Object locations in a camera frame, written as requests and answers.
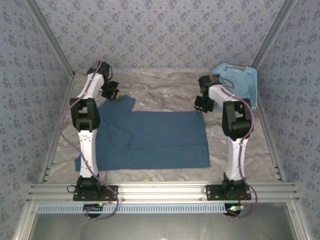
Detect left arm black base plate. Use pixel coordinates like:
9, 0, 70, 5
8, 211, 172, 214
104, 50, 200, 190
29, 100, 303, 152
72, 184, 119, 202

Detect light blue plastic basket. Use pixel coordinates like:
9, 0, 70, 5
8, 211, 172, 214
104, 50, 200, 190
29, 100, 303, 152
216, 65, 259, 111

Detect pale blue t-shirt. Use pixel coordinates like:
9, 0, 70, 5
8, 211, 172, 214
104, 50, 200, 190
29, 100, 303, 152
211, 62, 258, 101

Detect aluminium table edge rail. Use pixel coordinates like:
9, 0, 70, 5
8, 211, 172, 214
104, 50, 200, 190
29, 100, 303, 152
38, 74, 76, 185
256, 94, 286, 182

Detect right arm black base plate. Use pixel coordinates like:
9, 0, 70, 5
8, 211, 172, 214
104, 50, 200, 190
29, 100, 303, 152
205, 184, 252, 202

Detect right aluminium corner post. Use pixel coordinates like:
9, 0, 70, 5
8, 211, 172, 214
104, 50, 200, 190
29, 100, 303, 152
250, 0, 300, 74

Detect left aluminium corner post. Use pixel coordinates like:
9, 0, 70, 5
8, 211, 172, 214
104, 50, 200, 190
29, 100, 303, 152
24, 0, 77, 79

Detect slotted grey cable duct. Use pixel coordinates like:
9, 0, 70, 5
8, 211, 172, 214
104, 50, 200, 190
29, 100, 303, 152
36, 203, 226, 215

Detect shiny metal sheet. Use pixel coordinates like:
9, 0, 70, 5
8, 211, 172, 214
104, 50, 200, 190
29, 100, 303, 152
14, 202, 306, 240

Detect aluminium mounting rail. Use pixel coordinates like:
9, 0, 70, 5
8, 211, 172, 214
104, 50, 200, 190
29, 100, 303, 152
26, 182, 300, 204

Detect right aluminium table edge rail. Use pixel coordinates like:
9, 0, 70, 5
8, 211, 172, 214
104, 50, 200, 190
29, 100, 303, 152
256, 94, 286, 182

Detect dark blue towel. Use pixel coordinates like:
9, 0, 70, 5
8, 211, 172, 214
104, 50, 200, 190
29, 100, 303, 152
74, 94, 212, 172

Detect left aluminium table edge rail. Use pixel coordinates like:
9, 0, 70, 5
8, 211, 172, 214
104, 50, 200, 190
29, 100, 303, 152
38, 74, 76, 185

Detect aluminium corner post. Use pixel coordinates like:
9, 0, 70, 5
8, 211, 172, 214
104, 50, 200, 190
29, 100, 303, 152
24, 0, 77, 79
250, 0, 300, 74

